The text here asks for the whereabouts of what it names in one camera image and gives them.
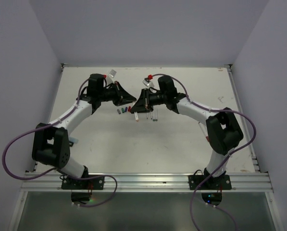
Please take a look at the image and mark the aluminium front rail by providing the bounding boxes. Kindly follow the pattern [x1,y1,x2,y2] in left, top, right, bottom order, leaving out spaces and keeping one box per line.
[20,173,273,193]

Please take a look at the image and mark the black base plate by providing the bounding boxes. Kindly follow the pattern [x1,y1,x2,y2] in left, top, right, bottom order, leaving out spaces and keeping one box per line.
[188,169,232,190]
[60,175,105,190]

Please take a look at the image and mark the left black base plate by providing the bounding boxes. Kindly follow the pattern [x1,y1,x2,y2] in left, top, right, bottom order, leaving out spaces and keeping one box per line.
[60,175,105,190]

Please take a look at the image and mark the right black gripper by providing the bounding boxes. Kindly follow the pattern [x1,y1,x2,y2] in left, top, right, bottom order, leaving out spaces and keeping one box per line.
[130,87,168,113]

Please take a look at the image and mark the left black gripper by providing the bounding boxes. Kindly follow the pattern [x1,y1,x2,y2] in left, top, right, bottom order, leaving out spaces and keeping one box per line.
[98,80,136,106]

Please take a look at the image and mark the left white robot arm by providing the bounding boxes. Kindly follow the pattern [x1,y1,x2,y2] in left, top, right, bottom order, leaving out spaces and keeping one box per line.
[32,74,136,189]

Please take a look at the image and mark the purple cable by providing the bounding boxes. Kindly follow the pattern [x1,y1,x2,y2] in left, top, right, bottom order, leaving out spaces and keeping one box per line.
[147,73,257,231]
[1,74,117,208]

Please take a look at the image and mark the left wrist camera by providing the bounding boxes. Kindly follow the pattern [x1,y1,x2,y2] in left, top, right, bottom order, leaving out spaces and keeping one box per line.
[107,69,117,79]

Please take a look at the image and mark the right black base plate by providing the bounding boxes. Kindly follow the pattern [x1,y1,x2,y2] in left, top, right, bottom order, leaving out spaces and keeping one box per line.
[188,169,232,190]

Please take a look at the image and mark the light blue highlighter pen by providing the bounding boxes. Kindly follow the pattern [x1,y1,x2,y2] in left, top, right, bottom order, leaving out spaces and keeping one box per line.
[69,137,78,143]

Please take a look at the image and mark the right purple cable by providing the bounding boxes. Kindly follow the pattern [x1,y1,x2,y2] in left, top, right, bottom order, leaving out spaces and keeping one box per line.
[147,73,257,231]

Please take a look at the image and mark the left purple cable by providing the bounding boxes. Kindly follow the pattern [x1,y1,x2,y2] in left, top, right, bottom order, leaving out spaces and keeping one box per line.
[1,74,117,208]

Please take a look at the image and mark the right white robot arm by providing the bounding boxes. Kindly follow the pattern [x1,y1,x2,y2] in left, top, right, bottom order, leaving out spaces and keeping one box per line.
[131,75,244,189]

